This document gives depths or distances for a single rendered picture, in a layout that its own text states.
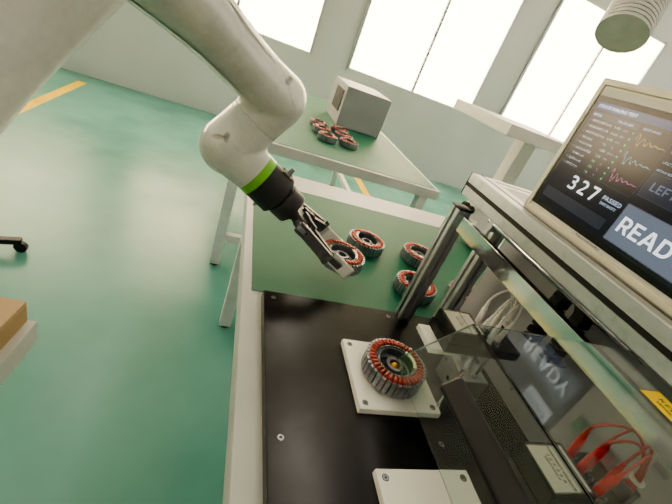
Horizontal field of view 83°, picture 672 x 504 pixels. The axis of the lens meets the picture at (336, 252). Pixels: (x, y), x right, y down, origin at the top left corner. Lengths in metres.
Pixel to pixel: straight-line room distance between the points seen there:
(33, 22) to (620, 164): 0.61
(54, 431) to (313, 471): 1.06
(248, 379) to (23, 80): 0.48
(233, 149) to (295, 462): 0.52
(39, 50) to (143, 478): 1.23
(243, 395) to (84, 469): 0.86
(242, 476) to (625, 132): 0.66
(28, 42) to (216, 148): 0.46
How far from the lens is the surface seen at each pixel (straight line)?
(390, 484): 0.59
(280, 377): 0.64
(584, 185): 0.64
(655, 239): 0.57
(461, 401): 0.30
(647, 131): 0.62
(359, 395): 0.65
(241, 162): 0.75
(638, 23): 1.71
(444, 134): 5.63
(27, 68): 0.34
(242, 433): 0.60
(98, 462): 1.44
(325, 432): 0.61
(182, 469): 1.42
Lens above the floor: 1.24
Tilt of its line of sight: 28 degrees down
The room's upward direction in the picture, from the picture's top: 22 degrees clockwise
